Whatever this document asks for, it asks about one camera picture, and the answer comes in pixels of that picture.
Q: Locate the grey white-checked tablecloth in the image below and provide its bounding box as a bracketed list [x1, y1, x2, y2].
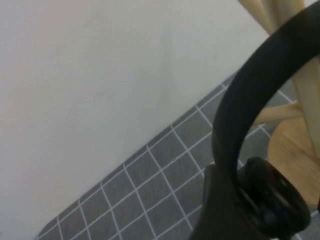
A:
[36, 74, 320, 240]

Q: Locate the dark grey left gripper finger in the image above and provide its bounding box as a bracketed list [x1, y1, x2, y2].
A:
[194, 164, 261, 240]

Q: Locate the black over-ear headphones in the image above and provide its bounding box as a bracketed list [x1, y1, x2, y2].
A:
[211, 0, 320, 240]

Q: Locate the wooden branched headphone stand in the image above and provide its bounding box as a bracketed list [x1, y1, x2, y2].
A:
[237, 0, 320, 208]

